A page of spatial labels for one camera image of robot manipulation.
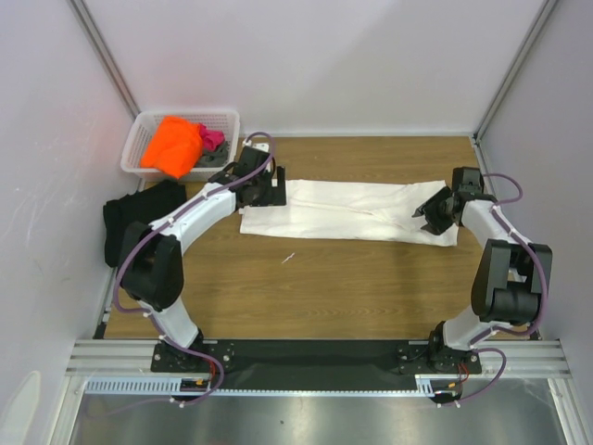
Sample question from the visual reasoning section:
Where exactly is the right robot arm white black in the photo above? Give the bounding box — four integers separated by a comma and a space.
414, 167, 552, 373

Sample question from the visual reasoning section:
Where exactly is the orange t-shirt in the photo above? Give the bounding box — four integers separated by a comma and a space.
140, 116, 203, 179

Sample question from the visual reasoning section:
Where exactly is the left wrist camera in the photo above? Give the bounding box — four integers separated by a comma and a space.
243, 139, 270, 152

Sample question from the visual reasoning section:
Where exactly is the white plastic basket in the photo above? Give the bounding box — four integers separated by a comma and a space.
120, 108, 240, 183

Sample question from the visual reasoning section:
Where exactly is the black folded t-shirt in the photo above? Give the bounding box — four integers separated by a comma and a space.
103, 180, 187, 268

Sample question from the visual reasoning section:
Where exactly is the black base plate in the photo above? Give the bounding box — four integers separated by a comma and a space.
150, 338, 483, 391

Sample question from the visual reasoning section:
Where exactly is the grey t-shirt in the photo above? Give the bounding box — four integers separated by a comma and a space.
195, 141, 230, 168

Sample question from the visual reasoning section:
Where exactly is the pink t-shirt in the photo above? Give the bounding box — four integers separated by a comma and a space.
198, 123, 226, 152

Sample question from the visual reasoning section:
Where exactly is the white slotted cable duct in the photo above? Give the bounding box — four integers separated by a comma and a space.
85, 376, 210, 396

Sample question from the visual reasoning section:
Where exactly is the aluminium frame rail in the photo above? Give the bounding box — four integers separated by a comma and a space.
66, 339, 572, 379

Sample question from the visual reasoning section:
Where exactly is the white Coca-Cola t-shirt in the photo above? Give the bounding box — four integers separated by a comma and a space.
240, 180, 458, 248

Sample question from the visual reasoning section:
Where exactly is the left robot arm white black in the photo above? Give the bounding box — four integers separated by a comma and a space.
116, 143, 286, 371

